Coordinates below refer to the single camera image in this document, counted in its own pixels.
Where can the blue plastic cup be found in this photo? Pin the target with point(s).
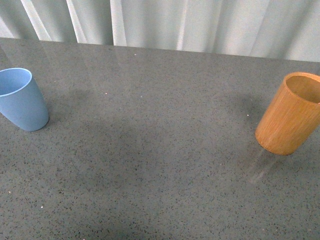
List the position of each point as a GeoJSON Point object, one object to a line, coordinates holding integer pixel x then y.
{"type": "Point", "coordinates": [21, 100]}

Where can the white curtain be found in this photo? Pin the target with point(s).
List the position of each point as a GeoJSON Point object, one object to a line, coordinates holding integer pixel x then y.
{"type": "Point", "coordinates": [282, 29]}

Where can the bamboo chopstick holder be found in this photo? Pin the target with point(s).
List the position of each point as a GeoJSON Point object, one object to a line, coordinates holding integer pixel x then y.
{"type": "Point", "coordinates": [292, 115]}

